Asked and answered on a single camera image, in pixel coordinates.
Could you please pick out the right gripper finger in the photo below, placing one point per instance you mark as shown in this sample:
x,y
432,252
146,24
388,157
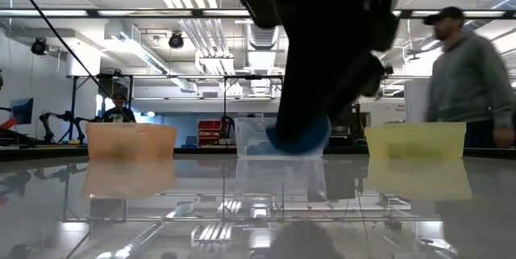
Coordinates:
x,y
314,69
369,83

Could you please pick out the blue half-cylinder foam block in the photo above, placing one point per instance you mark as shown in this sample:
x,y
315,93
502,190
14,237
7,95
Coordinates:
x,y
306,148

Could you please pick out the background black robot arm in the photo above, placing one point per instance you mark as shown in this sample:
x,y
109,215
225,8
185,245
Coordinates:
x,y
74,118

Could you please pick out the yellow translucent plastic bin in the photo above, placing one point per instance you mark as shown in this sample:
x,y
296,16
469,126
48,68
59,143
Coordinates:
x,y
415,142

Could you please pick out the clear plastic bin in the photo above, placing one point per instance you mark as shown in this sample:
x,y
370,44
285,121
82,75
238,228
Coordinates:
x,y
250,138

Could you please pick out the person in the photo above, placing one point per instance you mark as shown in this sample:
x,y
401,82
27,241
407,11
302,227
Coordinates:
x,y
467,81
119,114

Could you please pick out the red storage bins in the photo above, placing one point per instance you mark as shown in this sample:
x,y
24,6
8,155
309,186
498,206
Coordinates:
x,y
211,125

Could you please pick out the orange translucent plastic bin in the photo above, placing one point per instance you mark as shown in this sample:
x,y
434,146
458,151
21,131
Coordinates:
x,y
121,138

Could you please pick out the blue computer monitor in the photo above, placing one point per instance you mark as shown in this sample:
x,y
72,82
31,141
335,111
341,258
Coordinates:
x,y
22,110

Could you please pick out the corrugated silver ventilation duct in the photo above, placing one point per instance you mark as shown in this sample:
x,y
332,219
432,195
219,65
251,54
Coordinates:
x,y
262,37

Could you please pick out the black hanging camera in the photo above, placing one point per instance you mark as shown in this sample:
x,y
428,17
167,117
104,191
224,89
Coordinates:
x,y
39,46
176,40

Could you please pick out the black metal rig frame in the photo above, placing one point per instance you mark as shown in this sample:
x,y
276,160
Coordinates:
x,y
115,85

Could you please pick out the black aluminium table frame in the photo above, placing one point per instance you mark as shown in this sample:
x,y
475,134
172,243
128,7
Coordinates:
x,y
201,151

